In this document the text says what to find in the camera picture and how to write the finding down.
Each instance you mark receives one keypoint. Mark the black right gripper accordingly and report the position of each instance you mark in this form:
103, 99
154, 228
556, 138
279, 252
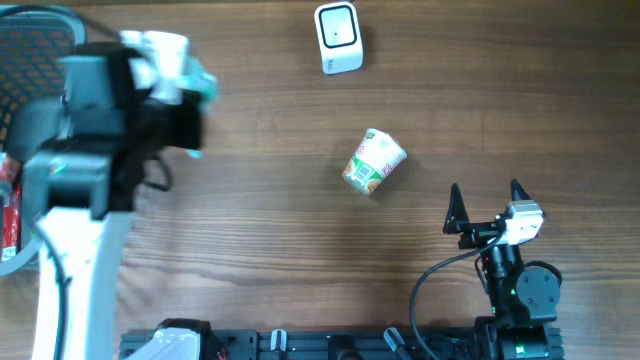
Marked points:
458, 222

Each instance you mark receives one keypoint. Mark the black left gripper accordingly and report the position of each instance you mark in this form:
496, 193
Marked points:
181, 135

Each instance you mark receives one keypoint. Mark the teal snack packet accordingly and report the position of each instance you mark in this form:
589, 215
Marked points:
170, 70

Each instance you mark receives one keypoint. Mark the instant noodle cup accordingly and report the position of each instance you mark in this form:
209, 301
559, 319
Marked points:
377, 155

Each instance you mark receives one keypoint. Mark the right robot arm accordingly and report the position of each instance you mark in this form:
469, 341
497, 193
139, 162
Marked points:
523, 295

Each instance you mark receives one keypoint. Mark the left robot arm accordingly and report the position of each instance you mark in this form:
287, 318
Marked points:
82, 240

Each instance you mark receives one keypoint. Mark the white barcode scanner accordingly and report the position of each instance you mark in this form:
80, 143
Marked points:
339, 37

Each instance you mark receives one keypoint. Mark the grey plastic basket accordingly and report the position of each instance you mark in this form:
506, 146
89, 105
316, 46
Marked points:
34, 38

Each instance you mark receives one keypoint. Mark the red packet in basket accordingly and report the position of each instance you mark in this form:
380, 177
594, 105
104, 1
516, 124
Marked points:
11, 192

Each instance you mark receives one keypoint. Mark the black mounting rail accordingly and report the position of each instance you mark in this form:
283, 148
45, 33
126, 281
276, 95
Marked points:
453, 343

